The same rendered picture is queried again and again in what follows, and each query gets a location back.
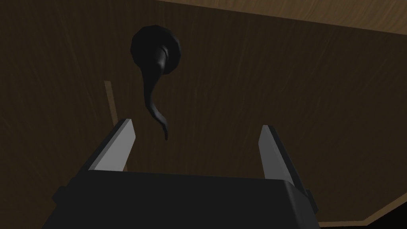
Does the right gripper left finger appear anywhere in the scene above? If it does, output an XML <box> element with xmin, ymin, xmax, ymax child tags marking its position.
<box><xmin>82</xmin><ymin>118</ymin><xmax>136</xmax><ymax>172</ymax></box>

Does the black curved door handle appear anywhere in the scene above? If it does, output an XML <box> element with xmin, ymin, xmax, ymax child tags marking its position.
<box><xmin>130</xmin><ymin>25</ymin><xmax>182</xmax><ymax>141</ymax></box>

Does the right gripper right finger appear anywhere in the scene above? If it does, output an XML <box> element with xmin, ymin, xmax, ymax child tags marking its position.
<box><xmin>258</xmin><ymin>124</ymin><xmax>308</xmax><ymax>191</ymax></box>

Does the brown wooden door leaf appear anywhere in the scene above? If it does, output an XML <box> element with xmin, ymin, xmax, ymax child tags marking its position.
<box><xmin>0</xmin><ymin>0</ymin><xmax>407</xmax><ymax>229</ymax></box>

